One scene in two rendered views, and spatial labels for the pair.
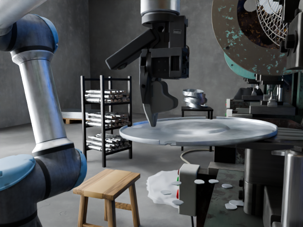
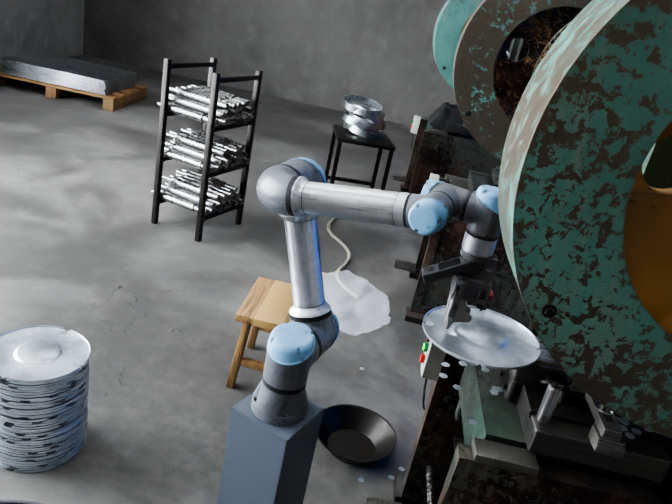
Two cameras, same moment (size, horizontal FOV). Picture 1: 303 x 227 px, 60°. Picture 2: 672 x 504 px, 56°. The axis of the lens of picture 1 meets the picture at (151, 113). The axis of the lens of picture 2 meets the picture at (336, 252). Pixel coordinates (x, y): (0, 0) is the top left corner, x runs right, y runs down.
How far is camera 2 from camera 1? 1.17 m
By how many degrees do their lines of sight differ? 23
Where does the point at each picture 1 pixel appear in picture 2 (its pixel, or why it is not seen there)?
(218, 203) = (484, 388)
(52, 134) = (318, 300)
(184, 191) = (432, 359)
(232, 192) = (491, 377)
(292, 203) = (545, 410)
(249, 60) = (494, 140)
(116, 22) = not seen: outside the picture
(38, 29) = not seen: hidden behind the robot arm
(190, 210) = (434, 376)
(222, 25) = (468, 77)
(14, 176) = (308, 352)
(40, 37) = not seen: hidden behind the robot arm
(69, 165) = (330, 331)
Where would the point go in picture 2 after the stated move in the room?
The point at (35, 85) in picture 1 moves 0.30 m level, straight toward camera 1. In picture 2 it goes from (307, 249) to (380, 306)
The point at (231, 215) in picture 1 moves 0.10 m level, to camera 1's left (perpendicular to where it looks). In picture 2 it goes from (496, 400) to (459, 399)
